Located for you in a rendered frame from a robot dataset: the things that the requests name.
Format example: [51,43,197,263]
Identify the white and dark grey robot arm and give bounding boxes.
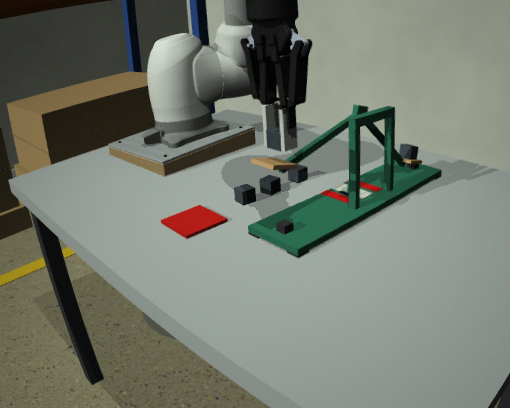
[141,0,252,148]

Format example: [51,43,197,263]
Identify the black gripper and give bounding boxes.
[240,0,312,152]

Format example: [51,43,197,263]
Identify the flat red square plate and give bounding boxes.
[161,205,228,239]

